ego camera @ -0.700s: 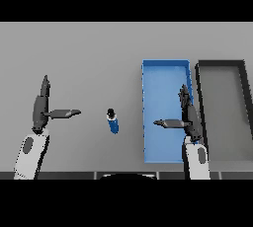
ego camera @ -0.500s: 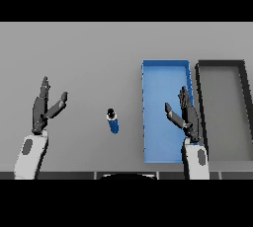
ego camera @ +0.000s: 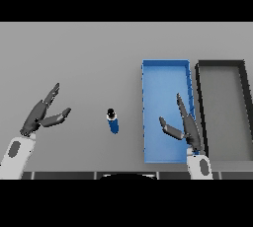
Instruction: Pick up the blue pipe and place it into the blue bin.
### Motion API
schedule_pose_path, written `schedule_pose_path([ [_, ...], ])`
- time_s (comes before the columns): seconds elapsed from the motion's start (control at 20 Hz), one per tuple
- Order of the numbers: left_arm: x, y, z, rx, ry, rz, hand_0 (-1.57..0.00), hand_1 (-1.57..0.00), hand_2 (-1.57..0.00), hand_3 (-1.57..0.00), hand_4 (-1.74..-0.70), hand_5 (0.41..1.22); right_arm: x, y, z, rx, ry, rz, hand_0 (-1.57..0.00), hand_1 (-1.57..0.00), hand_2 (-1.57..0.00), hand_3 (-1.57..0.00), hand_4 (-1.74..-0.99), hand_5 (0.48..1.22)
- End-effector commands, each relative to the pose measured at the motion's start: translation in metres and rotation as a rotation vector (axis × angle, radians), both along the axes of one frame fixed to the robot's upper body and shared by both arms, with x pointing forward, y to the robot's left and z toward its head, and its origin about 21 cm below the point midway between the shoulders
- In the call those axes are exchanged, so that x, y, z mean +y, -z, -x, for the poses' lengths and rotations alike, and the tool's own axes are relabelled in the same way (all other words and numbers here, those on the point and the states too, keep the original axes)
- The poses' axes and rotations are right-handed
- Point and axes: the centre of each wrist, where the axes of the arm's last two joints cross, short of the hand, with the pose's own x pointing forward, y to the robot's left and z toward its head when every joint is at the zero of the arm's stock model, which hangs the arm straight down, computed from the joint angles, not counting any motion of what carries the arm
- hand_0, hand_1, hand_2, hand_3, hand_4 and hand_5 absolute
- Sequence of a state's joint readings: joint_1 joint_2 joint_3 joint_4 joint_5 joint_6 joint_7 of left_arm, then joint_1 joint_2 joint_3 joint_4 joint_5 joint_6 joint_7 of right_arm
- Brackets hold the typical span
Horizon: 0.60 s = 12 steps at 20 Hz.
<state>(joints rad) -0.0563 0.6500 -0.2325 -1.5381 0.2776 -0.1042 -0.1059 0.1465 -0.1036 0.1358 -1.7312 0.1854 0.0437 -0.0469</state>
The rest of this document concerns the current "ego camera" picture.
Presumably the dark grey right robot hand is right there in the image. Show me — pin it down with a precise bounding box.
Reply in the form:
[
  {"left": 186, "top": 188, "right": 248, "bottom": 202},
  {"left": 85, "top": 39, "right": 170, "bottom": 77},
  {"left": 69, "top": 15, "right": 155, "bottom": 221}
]
[{"left": 158, "top": 92, "right": 203, "bottom": 152}]

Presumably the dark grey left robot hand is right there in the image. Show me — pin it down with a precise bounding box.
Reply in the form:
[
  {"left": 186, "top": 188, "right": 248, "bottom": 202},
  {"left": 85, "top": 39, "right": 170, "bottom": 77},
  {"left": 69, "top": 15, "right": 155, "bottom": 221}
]
[{"left": 19, "top": 82, "right": 72, "bottom": 138}]

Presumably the blue bin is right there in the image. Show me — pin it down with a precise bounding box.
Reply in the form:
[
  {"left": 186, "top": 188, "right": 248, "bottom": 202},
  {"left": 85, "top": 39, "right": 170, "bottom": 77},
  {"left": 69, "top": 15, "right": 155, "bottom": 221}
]
[{"left": 140, "top": 58, "right": 198, "bottom": 165}]

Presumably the dark grey bin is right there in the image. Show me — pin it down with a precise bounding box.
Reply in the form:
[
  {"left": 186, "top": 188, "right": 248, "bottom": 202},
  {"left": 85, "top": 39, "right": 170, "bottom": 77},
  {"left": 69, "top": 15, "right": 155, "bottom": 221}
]
[{"left": 194, "top": 59, "right": 253, "bottom": 164}]

